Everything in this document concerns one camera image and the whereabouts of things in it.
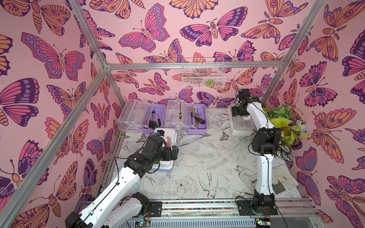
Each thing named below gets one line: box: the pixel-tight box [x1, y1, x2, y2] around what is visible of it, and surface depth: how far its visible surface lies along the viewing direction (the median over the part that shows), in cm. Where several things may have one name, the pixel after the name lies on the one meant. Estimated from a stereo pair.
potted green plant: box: [263, 104, 311, 163], surface depth 80 cm
